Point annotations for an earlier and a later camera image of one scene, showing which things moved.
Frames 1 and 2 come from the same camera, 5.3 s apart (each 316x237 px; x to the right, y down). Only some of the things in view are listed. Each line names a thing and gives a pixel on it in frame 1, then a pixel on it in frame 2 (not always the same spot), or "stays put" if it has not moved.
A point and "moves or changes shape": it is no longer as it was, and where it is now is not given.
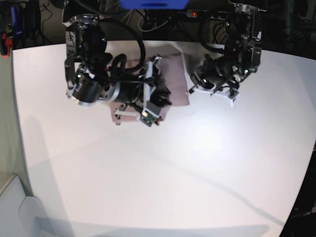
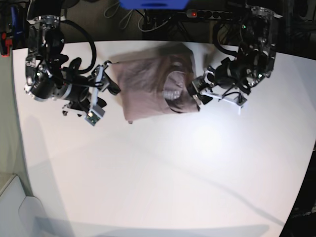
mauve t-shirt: x=171 y=71 moves or changes shape
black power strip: x=207 y=14 stays put
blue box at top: x=154 y=4 stays put
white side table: x=20 y=216 stays put
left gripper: x=149 y=91 -> x=81 y=94
